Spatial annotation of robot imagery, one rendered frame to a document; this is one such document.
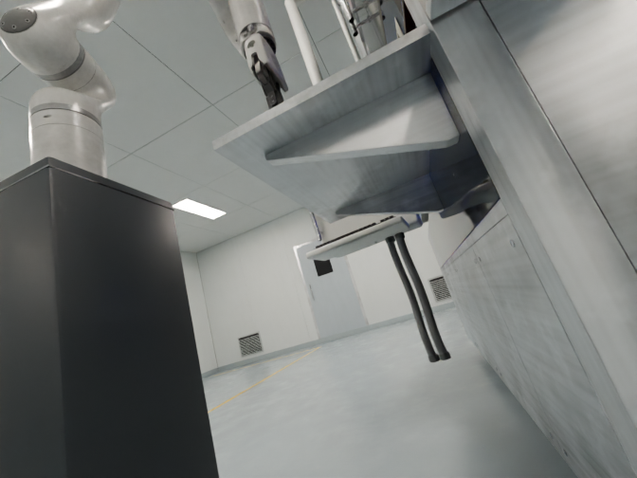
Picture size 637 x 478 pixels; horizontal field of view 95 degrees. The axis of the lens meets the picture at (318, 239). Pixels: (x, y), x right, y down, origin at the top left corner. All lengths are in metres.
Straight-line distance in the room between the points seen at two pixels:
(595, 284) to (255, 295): 6.81
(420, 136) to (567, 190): 0.23
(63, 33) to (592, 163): 0.94
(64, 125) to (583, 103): 0.84
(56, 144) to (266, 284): 6.31
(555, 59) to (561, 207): 0.18
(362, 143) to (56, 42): 0.66
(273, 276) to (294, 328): 1.25
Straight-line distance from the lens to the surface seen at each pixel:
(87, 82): 0.94
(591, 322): 0.43
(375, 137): 0.56
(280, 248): 6.78
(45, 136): 0.78
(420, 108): 0.58
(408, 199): 1.03
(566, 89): 0.48
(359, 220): 1.48
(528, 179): 0.43
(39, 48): 0.89
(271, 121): 0.56
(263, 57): 0.73
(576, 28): 0.53
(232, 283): 7.41
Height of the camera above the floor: 0.52
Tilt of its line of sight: 14 degrees up
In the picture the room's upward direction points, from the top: 17 degrees counter-clockwise
